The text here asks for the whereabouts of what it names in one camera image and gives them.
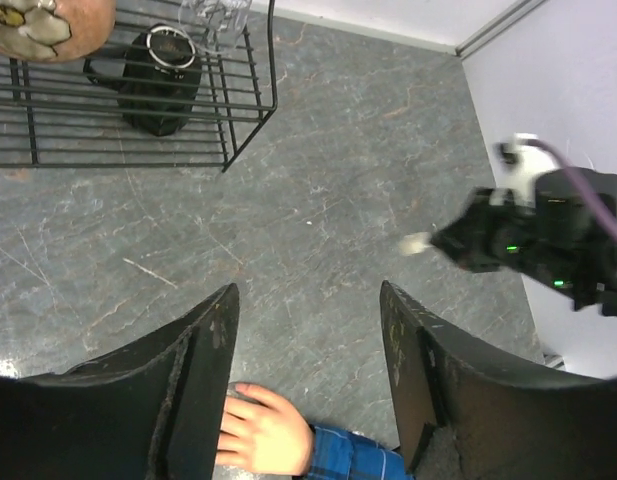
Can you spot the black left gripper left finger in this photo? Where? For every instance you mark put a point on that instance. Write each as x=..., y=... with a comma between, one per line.
x=148, y=410

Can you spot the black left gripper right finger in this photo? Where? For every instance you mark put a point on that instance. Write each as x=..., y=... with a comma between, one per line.
x=511, y=418

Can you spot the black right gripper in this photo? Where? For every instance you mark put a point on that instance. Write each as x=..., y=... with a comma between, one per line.
x=556, y=242

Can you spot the clear nail polish bottle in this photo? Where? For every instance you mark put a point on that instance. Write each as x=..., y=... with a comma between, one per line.
x=414, y=244

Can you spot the blue plaid sleeve forearm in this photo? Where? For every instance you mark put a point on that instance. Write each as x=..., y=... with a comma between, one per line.
x=340, y=454

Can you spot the person's hand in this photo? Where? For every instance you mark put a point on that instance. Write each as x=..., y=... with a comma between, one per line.
x=263, y=433

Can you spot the clear drinking glass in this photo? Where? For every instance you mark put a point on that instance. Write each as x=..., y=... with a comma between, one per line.
x=214, y=26

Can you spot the black mug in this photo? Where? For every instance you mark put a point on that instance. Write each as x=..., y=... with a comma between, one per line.
x=160, y=80

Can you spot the brown ceramic bowl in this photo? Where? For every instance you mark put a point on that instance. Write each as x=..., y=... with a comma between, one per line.
x=54, y=31

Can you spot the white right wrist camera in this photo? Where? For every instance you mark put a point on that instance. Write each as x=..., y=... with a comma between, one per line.
x=523, y=165

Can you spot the black wire rack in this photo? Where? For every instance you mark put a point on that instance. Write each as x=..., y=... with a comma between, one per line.
x=51, y=116

